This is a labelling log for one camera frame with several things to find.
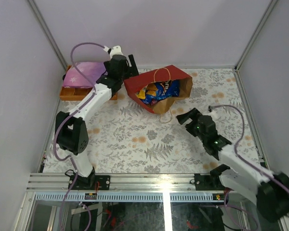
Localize yellow snack packet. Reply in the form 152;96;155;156
136;83;158;100

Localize red paper bag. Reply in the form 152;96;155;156
124;65;193;115

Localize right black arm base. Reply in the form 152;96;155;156
189;174;224;191

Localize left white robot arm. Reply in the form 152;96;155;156
53;54;139;190

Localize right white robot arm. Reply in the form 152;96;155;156
176;108;289;222

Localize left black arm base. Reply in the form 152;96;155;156
71;175;111;191

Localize blue Doritos chip bag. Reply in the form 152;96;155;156
142;80;180;104

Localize purple star cloth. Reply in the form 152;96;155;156
63;62;106;88

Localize wooden compartment tray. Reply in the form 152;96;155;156
60;62;105;101

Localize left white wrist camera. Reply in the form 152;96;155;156
106;45;123;59

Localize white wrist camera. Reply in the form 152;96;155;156
106;45;123;59
208;106;219;120

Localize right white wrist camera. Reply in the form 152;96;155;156
208;106;219;120

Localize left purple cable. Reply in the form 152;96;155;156
52;42;111;231

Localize purple cable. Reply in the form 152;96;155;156
52;42;111;231
214;104;289;205

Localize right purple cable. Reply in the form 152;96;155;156
214;104;289;205

